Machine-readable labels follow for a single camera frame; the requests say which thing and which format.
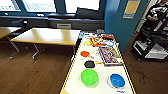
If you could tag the black wheeled cart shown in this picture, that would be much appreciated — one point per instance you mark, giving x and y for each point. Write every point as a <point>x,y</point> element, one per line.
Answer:
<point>143,40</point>

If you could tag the dark bench cushion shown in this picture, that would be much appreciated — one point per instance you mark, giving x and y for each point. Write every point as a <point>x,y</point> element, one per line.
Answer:
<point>89,13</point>

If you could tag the dark wall bench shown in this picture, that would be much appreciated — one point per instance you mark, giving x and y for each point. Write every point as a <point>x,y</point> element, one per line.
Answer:
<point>40,20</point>

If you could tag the green bowl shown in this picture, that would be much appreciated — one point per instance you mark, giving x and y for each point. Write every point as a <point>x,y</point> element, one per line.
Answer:
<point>89,77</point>

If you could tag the yellow top dark table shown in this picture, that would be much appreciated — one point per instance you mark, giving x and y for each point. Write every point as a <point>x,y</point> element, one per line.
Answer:
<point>6,32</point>

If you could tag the flat red item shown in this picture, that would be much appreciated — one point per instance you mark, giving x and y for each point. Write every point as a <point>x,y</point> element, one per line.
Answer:
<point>107,36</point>

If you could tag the white work table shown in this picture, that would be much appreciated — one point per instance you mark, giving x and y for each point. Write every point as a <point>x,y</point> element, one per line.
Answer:
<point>100,71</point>

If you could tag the orange paddle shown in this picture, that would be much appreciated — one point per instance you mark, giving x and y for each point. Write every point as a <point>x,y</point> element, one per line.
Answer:
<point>85,53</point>

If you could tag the black paddle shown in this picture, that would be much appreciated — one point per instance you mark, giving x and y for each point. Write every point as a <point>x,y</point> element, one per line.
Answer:
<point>89,64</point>

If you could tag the blue bowl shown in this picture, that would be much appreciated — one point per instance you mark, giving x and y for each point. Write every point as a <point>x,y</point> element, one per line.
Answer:
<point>117,80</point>

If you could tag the yellow wall sign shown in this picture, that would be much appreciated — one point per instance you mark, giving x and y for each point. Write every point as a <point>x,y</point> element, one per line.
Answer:
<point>131,7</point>

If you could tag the bright wall window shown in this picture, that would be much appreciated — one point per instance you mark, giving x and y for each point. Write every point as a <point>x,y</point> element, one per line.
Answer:
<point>38,5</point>
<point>8,4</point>
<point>83,4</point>

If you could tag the yellow round disc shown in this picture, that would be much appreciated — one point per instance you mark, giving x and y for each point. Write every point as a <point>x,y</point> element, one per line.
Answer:
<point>87,43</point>

